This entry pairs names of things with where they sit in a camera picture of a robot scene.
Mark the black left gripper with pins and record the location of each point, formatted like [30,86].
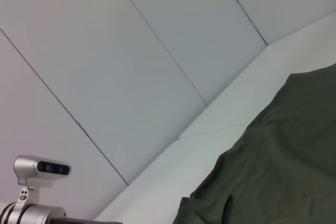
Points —
[86,221]

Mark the dark green FREE t-shirt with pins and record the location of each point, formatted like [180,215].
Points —
[275,169]

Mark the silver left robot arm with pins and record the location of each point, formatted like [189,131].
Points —
[29,214]

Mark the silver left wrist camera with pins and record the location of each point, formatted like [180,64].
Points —
[39,167]

